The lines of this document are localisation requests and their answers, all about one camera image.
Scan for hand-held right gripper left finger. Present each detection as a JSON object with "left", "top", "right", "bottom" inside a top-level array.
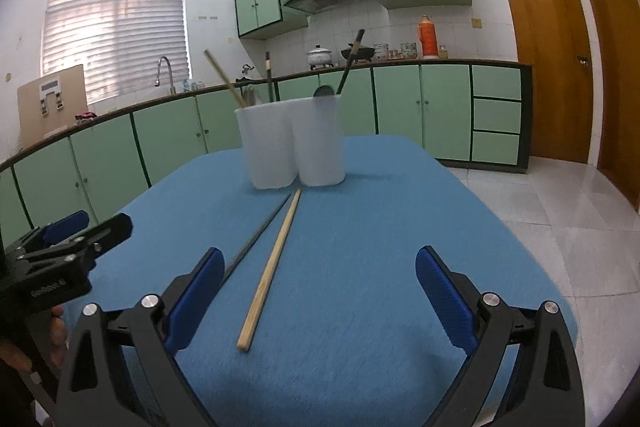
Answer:
[{"left": 56, "top": 248, "right": 226, "bottom": 427}]

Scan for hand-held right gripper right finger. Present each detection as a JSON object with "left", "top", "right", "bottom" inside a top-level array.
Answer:
[{"left": 415, "top": 246, "right": 586, "bottom": 427}]

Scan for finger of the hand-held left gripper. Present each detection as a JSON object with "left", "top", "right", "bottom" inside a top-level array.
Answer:
[
  {"left": 20, "top": 213, "right": 134, "bottom": 270},
  {"left": 10, "top": 210, "right": 91, "bottom": 254}
]

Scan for wooden chopstick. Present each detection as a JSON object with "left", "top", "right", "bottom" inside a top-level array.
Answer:
[
  {"left": 203, "top": 49, "right": 246, "bottom": 109},
  {"left": 236, "top": 188, "right": 302, "bottom": 352}
]

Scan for grey chopstick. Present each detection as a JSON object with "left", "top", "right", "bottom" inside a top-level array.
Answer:
[{"left": 221, "top": 193, "right": 293, "bottom": 280}]

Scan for white plastic utensil holder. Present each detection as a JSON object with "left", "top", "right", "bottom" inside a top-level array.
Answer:
[{"left": 235, "top": 96, "right": 347, "bottom": 190}]

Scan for person's left hand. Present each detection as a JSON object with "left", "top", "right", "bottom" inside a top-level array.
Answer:
[{"left": 41, "top": 304, "right": 69, "bottom": 367}]

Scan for blue tablecloth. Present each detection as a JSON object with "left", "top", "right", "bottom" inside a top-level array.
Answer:
[{"left": 75, "top": 134, "right": 581, "bottom": 427}]

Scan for cardboard box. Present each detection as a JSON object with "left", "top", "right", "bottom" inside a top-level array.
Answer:
[{"left": 17, "top": 64, "right": 87, "bottom": 142}]

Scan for steel faucet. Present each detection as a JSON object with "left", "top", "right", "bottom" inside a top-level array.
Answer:
[{"left": 154, "top": 55, "right": 177, "bottom": 95}]

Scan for green base cabinets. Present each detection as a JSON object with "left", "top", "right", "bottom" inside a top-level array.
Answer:
[{"left": 0, "top": 59, "right": 532, "bottom": 243}]

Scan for window blinds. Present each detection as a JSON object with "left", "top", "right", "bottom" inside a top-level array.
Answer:
[{"left": 41, "top": 0, "right": 192, "bottom": 105}]

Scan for black wok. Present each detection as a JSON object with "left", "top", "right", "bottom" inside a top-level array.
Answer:
[{"left": 341, "top": 46, "right": 377, "bottom": 62}]

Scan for orange thermos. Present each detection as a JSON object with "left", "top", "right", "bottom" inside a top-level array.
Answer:
[{"left": 418, "top": 15, "right": 440, "bottom": 59}]

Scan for wooden door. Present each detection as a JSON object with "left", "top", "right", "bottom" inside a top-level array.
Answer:
[
  {"left": 492, "top": 0, "right": 596, "bottom": 165},
  {"left": 575, "top": 0, "right": 640, "bottom": 210}
]

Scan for white cooking pot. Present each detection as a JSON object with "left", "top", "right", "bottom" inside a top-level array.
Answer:
[{"left": 306, "top": 45, "right": 333, "bottom": 68}]

